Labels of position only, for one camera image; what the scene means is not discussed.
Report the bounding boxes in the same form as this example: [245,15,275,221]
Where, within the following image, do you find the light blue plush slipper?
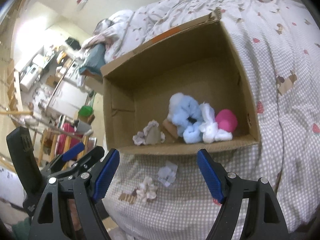
[167,93,203,144]

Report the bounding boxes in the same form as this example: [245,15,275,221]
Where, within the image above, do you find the pink plush toy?
[215,109,238,133]

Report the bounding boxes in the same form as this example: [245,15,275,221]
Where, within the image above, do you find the tan doll limb toy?
[162,119,179,139]

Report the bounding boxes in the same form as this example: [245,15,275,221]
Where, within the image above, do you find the mauve fabric scrunchie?
[132,120,165,146]

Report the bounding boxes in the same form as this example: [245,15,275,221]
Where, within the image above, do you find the green plastic dustpan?
[78,105,93,117]

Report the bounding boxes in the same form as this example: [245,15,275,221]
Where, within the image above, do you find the open cardboard box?
[101,8,260,155]

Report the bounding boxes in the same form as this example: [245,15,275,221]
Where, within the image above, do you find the pale blue fabric scrap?
[157,161,178,187]

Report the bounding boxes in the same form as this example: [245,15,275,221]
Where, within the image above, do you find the white fluffy sock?
[199,103,233,144]

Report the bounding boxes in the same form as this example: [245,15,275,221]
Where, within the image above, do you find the red suitcase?
[56,122,83,156]

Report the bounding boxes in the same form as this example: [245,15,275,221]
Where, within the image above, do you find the white kitchen cabinet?
[46,80,88,119]

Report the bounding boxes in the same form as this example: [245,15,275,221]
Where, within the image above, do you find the wooden chair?
[1,108,93,168]

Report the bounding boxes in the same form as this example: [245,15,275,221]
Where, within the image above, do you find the tall cardboard box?
[85,76,104,95]

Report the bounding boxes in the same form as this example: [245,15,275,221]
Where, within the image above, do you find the checkered patterned bed duvet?
[101,0,319,239]

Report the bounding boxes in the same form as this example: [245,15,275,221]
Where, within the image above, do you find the white fluffy scrunchie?
[136,176,158,204]

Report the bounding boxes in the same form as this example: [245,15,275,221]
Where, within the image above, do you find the pile of clothes on bed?
[79,10,135,76]

